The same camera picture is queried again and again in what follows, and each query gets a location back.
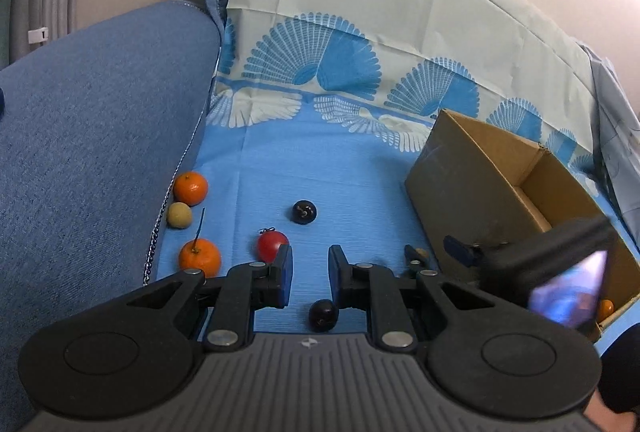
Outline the dark cherry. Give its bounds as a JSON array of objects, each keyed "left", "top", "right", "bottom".
[
  {"left": 308, "top": 299, "right": 339, "bottom": 332},
  {"left": 292, "top": 199, "right": 318, "bottom": 225}
]

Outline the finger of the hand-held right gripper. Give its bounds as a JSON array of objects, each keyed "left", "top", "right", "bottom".
[
  {"left": 444, "top": 235, "right": 484, "bottom": 269},
  {"left": 404, "top": 245, "right": 434, "bottom": 275}
]

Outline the brown cardboard box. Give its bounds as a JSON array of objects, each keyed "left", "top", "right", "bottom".
[{"left": 404, "top": 108, "right": 640, "bottom": 343}]

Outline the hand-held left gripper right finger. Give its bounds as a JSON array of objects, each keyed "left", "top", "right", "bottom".
[{"left": 327, "top": 245, "right": 506, "bottom": 354}]

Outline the tan longan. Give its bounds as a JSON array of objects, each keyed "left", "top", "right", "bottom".
[{"left": 166, "top": 202, "right": 193, "bottom": 230}]

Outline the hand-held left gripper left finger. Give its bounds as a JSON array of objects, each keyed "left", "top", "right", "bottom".
[{"left": 125, "top": 243, "right": 294, "bottom": 354}]

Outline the orange tangerine with stem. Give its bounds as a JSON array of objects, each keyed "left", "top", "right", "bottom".
[{"left": 178, "top": 207, "right": 222, "bottom": 278}]

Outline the red cherry tomato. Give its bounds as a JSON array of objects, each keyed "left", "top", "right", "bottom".
[{"left": 256, "top": 227, "right": 291, "bottom": 263}]

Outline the grey blue crumpled cloth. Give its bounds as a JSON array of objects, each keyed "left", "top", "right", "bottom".
[{"left": 575, "top": 40, "right": 640, "bottom": 253}]

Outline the blue fan print cloth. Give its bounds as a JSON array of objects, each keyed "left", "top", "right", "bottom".
[{"left": 202, "top": 0, "right": 640, "bottom": 333}]

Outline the person's right forearm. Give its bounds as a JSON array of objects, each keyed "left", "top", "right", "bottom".
[{"left": 585, "top": 327, "right": 640, "bottom": 432}]

